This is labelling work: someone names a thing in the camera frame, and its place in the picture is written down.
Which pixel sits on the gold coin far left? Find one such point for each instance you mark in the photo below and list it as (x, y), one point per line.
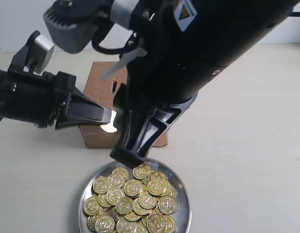
(91, 206)

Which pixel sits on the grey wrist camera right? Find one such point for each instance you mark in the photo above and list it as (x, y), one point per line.
(73, 23)

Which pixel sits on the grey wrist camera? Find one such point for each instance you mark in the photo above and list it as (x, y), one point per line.
(73, 23)
(34, 55)

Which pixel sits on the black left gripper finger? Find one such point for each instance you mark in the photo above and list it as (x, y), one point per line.
(77, 109)

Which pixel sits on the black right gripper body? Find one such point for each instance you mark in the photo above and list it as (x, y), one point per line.
(188, 42)

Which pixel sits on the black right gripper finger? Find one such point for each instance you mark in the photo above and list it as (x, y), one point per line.
(120, 98)
(143, 123)

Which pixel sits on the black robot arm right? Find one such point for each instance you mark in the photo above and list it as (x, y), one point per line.
(255, 19)

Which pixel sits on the gold coin upper left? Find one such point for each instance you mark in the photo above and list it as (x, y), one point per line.
(101, 185)

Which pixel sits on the gold coin bottom right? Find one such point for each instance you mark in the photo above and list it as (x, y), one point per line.
(156, 223)

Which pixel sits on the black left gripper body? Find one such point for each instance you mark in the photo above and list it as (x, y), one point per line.
(33, 98)

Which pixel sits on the gold coin bottom left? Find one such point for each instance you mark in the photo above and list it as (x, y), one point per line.
(104, 223)

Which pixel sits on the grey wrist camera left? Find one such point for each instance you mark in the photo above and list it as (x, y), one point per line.
(34, 55)

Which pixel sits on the gold coin upper right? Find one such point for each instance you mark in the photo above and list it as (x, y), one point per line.
(156, 187)

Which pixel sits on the gold coin right side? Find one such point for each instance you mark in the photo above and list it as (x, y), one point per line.
(167, 205)

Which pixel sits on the brown cardboard slot box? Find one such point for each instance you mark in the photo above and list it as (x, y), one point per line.
(102, 92)

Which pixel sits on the gold coin centre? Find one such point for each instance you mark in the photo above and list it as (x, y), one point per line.
(133, 188)

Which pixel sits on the gold coin top of pile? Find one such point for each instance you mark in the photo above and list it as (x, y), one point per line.
(142, 171)

